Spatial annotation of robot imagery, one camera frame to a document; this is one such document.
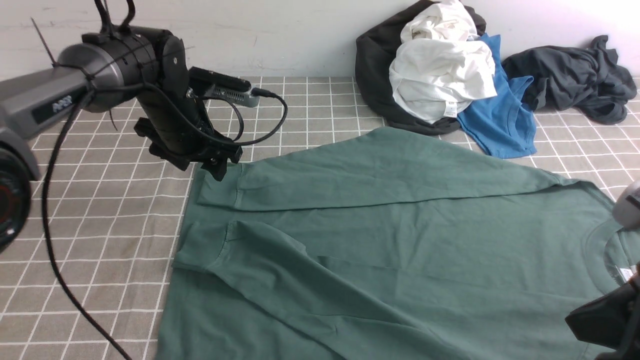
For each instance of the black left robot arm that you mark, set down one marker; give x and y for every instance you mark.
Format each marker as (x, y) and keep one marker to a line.
(98, 74)

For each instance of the dark grey crumpled shirt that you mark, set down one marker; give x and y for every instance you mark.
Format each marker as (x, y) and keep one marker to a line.
(588, 79)

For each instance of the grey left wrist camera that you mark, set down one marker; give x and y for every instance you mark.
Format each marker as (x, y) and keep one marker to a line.
(211, 84)

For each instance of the green long-sleeved shirt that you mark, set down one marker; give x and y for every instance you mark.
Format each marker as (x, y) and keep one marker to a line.
(389, 246)

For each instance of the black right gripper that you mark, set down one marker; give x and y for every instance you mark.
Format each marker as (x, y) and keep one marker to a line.
(611, 321)

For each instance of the blue t-shirt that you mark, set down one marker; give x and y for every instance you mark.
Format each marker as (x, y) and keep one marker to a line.
(502, 125)

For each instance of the grey checkered tablecloth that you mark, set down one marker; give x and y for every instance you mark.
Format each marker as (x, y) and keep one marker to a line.
(116, 212)

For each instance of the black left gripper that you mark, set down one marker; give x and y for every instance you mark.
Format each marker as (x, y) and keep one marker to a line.
(180, 130)

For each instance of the black garment in pile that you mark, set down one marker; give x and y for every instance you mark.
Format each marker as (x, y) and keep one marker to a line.
(375, 51)

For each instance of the white crumpled shirt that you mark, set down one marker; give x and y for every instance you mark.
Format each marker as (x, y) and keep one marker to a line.
(441, 66)

